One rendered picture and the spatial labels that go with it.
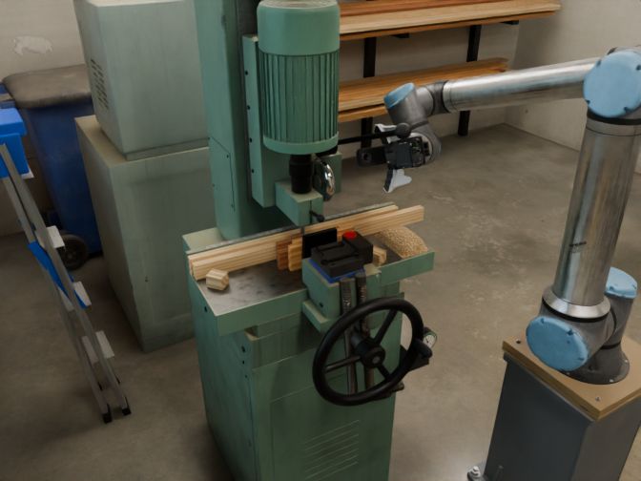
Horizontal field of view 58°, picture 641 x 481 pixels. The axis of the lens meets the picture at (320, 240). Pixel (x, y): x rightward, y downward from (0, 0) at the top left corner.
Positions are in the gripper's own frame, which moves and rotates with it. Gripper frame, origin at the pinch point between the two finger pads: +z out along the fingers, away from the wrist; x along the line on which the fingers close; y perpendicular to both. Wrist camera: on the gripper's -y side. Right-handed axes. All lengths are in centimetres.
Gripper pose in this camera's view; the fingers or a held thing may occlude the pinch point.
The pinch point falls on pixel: (378, 159)
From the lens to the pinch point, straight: 132.7
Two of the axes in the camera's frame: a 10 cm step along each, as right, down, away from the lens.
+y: 9.0, -1.1, -4.3
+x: 1.8, 9.7, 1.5
